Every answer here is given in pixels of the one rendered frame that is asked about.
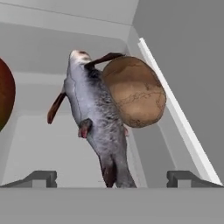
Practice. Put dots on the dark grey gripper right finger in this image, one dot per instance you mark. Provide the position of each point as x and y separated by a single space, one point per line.
180 177

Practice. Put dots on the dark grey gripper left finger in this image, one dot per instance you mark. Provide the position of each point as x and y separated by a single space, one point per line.
40 177

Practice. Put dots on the grey fish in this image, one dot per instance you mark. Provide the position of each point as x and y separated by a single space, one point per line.
94 116

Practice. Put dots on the red green mango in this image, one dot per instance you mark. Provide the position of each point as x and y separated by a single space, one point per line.
5 93

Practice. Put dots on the brown potato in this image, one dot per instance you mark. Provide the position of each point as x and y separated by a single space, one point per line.
135 92

